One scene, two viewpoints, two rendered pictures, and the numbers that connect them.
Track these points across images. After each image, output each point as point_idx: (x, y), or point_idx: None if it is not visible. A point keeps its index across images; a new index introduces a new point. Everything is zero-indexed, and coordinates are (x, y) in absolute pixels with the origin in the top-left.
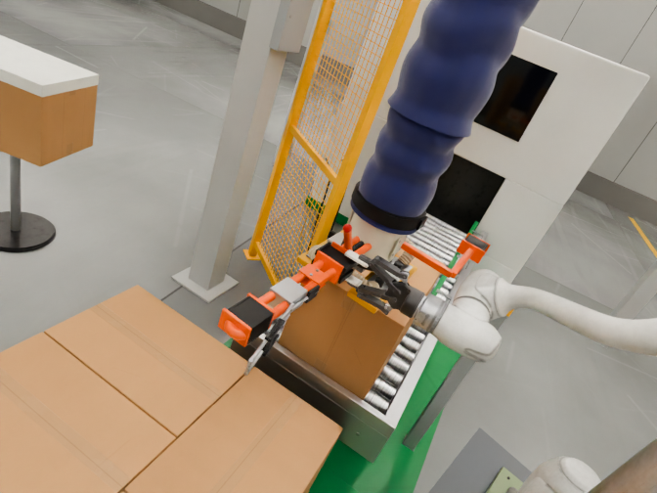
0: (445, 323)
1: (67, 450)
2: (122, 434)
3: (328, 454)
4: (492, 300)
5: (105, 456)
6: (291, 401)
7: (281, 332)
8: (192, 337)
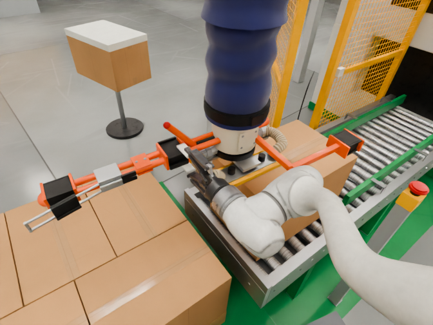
0: (227, 215)
1: (59, 251)
2: (89, 248)
3: (216, 293)
4: (287, 198)
5: (74, 258)
6: (202, 249)
7: None
8: (156, 196)
